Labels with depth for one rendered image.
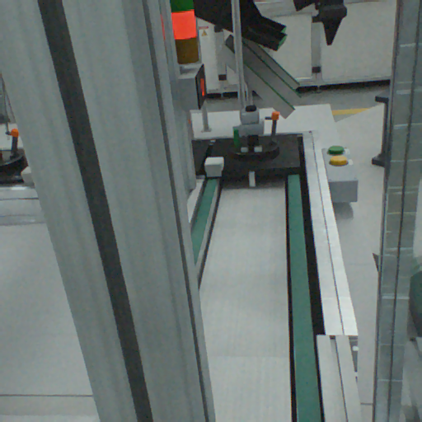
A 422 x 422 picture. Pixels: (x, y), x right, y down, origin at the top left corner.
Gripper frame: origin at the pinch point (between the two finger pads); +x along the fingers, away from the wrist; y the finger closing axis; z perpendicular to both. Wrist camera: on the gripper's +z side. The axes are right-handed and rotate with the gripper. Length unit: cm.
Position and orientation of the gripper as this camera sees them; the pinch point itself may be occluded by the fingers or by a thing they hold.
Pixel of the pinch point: (329, 30)
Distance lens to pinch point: 139.2
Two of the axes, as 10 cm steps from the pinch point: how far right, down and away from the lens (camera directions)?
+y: -1.3, 4.7, -8.7
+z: -9.9, 0.3, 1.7
